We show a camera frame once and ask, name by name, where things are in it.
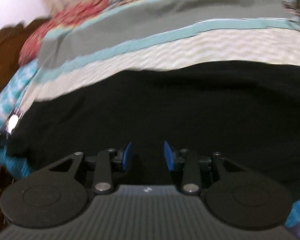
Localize teal white patterned pillow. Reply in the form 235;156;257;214
0;59;38;128

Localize dark wooden headboard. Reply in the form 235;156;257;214
0;17;51;225

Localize black pants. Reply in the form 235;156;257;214
0;61;300;200

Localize patterned bedsheet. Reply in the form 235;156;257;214
0;0;300;233

